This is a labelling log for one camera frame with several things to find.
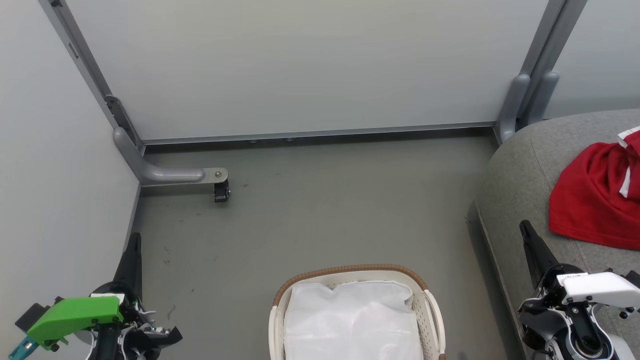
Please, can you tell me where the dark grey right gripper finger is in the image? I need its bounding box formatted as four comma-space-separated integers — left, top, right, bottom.
519, 219, 560, 290

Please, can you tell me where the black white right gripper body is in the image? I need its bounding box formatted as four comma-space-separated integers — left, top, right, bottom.
517, 263, 640, 360

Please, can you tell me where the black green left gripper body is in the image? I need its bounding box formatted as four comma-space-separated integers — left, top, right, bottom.
14, 281, 184, 360

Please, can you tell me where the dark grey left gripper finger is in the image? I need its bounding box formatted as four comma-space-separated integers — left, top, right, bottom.
113, 232, 144, 302

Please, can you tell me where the red jersey with white label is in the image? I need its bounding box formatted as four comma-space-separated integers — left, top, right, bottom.
548, 142, 640, 251

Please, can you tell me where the white basket with brown rim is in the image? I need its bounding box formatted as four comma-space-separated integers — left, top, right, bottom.
268, 264, 447, 360

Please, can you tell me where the white basket liner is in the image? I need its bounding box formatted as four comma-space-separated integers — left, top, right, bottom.
283, 280, 426, 360

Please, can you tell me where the grey fabric sofa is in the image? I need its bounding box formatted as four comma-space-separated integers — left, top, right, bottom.
466, 109, 640, 360

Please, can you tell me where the black cable with teal plug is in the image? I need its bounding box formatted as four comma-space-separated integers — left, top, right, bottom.
7, 334, 40, 360

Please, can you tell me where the grey partition double post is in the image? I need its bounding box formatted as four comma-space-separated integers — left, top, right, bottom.
494, 0, 589, 145

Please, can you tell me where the grey partition bottom rail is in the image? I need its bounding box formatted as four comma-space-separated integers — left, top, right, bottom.
141, 121, 497, 147

